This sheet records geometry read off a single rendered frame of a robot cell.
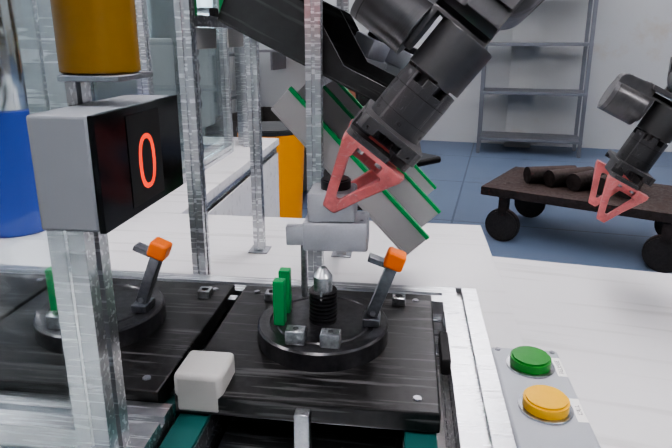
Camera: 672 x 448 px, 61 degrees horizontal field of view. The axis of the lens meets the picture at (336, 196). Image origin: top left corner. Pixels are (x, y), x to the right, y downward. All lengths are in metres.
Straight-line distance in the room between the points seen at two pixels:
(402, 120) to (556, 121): 6.93
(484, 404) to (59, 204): 0.40
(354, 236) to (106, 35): 0.30
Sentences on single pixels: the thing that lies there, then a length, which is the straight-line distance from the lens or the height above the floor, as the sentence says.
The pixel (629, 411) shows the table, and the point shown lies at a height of 0.86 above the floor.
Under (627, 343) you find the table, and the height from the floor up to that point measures 0.86.
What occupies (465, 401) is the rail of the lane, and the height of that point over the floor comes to 0.96.
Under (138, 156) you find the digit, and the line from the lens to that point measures 0.40.
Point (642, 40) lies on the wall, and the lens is 7.49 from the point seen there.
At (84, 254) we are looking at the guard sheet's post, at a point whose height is 1.14.
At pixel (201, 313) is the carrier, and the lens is 0.70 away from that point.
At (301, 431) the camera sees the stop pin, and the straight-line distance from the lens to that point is 0.54.
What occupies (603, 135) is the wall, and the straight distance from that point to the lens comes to 7.52.
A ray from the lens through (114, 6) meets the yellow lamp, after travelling 0.39.
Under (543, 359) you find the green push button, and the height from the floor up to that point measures 0.97.
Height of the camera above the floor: 1.28
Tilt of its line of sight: 16 degrees down
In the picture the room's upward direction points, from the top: straight up
